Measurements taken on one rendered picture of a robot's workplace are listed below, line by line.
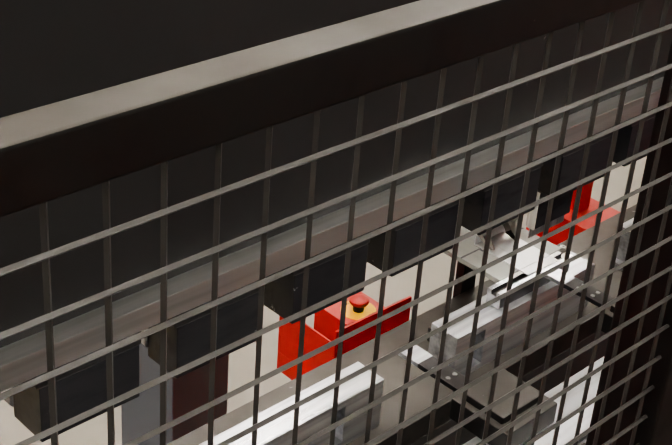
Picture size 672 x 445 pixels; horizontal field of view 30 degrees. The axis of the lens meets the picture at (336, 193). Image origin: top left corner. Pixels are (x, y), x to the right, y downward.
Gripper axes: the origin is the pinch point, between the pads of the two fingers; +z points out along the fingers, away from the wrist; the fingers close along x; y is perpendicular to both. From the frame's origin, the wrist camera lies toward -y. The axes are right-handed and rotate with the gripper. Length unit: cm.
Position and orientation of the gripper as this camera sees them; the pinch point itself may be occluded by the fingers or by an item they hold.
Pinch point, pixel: (499, 239)
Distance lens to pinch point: 234.6
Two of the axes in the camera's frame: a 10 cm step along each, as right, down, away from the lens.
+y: 5.5, -2.6, -7.9
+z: 3.8, 9.2, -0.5
